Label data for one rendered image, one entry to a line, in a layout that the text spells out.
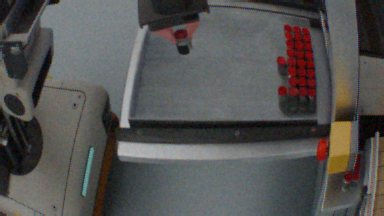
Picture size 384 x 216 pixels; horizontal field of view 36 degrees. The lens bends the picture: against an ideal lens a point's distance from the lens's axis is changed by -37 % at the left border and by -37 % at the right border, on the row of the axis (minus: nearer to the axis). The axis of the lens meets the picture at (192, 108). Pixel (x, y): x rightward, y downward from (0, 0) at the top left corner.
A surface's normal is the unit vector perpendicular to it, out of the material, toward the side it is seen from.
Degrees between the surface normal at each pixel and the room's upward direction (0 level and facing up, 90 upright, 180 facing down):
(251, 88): 0
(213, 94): 0
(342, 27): 90
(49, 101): 0
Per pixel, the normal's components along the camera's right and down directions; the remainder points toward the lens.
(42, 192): -0.12, -0.57
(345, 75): -0.08, 0.83
